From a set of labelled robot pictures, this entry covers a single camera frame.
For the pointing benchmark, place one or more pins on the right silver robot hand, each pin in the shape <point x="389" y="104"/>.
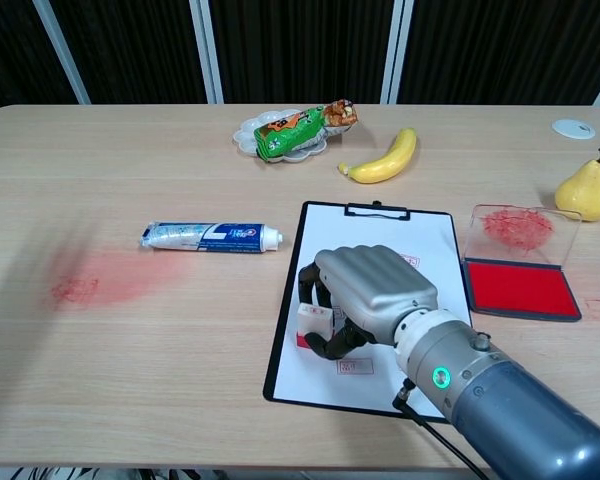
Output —
<point x="375" y="285"/>

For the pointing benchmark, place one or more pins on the white red rectangular stamp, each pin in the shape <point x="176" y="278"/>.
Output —
<point x="312" y="320"/>

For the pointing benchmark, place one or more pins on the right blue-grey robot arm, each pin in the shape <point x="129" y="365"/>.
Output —
<point x="505" y="400"/>

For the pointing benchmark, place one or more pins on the white stamped paper sheet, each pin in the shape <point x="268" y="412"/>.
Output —
<point x="340" y="230"/>

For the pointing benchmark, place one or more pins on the black clipboard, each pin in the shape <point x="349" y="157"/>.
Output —
<point x="377" y="211"/>

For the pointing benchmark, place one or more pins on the yellow banana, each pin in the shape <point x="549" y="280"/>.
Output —
<point x="385" y="165"/>

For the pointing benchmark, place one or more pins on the red ink pad clear lid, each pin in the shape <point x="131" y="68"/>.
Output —
<point x="517" y="290"/>

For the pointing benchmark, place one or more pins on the green orange snack bag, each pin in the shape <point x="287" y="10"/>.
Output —
<point x="290" y="132"/>

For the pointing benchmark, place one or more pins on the blue white toothpaste tube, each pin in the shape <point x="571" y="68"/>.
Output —
<point x="205" y="236"/>

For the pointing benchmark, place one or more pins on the white flower-shaped plate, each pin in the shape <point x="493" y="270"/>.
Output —
<point x="246" y="132"/>

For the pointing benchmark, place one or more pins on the yellow pear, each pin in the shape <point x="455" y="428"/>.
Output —
<point x="585" y="190"/>

